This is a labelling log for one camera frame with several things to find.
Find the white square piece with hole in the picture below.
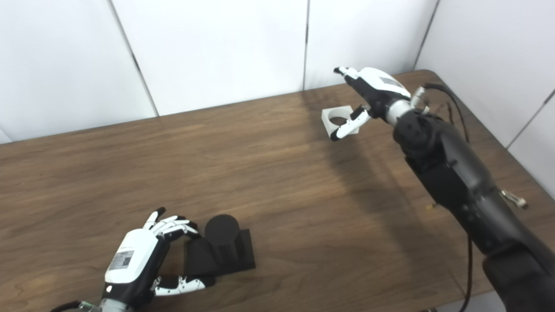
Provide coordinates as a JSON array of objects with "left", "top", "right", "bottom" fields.
[{"left": 322, "top": 104, "right": 360, "bottom": 137}]

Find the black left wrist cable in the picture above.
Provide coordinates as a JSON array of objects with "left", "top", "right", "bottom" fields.
[{"left": 50, "top": 300, "right": 83, "bottom": 312}]

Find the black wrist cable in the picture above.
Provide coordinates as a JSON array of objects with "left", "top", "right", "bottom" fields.
[
  {"left": 423, "top": 82, "right": 474, "bottom": 312},
  {"left": 50, "top": 300, "right": 83, "bottom": 312}
]

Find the black peg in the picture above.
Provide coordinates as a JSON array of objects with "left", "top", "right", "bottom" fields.
[{"left": 184, "top": 214, "right": 256, "bottom": 276}]

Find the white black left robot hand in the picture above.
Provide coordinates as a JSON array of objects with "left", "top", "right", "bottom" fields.
[{"left": 101, "top": 207, "right": 216, "bottom": 311}]

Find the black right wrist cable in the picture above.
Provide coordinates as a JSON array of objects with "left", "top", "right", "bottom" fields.
[{"left": 423, "top": 82, "right": 474, "bottom": 312}]

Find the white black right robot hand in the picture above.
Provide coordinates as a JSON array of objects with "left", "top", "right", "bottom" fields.
[{"left": 330, "top": 66, "right": 412, "bottom": 142}]

